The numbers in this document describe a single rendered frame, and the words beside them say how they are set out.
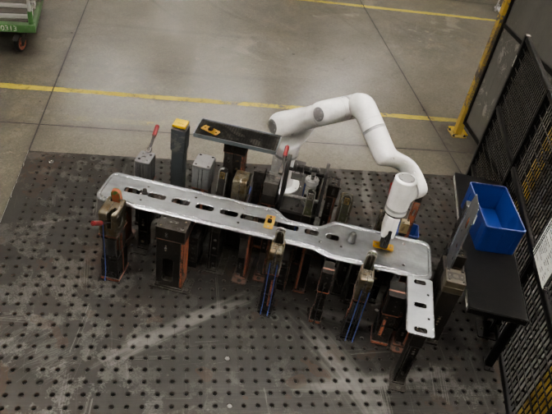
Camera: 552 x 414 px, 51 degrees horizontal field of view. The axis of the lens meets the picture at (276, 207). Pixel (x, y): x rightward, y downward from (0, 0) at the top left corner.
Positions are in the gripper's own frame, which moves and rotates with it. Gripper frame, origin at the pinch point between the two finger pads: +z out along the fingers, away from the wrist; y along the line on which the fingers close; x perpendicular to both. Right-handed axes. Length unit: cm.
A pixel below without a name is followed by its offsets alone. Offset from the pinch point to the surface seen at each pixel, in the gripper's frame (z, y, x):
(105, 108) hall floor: 104, -212, -211
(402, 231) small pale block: 1.3, -10.8, 7.6
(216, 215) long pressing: 4, 4, -68
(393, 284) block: 5.8, 17.0, 5.7
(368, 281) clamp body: -0.1, 24.8, -5.2
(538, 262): -14, 8, 54
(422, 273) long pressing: 3.8, 9.0, 16.4
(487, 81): 43, -284, 86
